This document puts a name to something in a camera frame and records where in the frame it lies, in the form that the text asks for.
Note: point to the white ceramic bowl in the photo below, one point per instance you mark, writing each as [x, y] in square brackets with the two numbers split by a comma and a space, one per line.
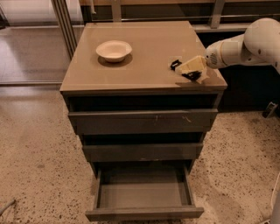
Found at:
[114, 50]

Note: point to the grey middle drawer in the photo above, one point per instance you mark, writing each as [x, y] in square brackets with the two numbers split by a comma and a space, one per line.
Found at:
[142, 152]

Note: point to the grey metal railing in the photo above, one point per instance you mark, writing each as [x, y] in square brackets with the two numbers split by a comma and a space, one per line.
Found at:
[203, 15]

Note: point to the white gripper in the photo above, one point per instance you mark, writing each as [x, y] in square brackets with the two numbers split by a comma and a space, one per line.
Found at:
[213, 58]

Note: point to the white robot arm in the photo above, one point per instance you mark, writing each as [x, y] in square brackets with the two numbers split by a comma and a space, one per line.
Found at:
[259, 45]

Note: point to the grey top drawer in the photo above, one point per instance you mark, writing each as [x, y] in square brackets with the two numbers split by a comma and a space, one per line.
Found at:
[143, 122]

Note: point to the grey drawer cabinet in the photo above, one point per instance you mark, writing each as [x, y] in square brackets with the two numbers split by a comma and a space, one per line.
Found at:
[143, 81]

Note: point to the grey metal frame post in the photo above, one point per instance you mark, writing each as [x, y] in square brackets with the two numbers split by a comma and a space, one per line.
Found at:
[64, 21]

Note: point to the black rxbar chocolate bar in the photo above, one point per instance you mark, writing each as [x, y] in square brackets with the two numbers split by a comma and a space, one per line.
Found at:
[192, 76]

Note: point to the grey open bottom drawer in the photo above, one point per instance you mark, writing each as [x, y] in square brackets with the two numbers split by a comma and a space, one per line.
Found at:
[142, 191]

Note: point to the black caster wheel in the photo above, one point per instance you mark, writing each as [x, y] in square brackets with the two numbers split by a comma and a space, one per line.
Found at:
[268, 112]

